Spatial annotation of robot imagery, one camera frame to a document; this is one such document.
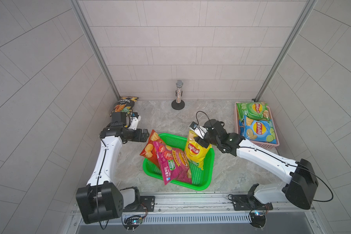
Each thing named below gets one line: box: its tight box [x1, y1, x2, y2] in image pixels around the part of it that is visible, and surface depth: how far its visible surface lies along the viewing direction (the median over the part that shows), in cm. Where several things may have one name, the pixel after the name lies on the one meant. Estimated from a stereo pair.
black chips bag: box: [109, 96, 139, 117], surface depth 107 cm
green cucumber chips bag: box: [236, 101, 271, 122], surface depth 98 cm
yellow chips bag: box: [185, 130, 213, 171], surface depth 80 cm
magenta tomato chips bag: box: [153, 141, 193, 186], surface depth 72 cm
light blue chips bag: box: [243, 115, 277, 145], surface depth 86 cm
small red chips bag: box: [139, 129, 164, 169], surface depth 75 cm
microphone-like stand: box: [171, 79, 185, 111], surface depth 104 cm
